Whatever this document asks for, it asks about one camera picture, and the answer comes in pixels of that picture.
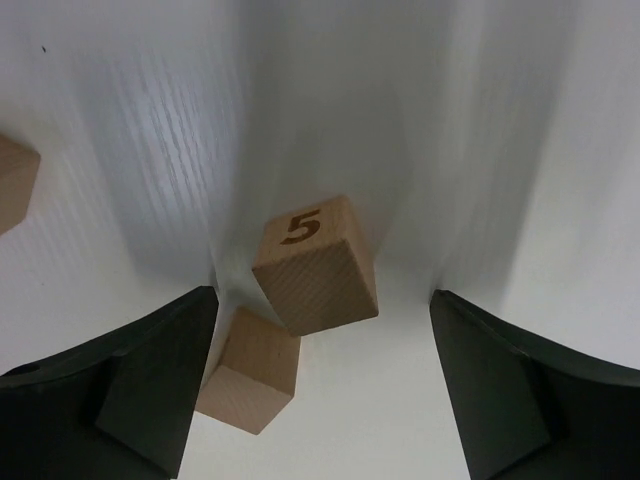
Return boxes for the lone wooden cube block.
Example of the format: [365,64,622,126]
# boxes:
[0,135,41,234]

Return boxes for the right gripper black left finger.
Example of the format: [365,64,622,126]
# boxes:
[1,286,219,479]

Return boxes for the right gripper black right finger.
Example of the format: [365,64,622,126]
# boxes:
[430,290,639,479]

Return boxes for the wooden cube number five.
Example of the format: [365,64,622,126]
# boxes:
[252,195,379,336]

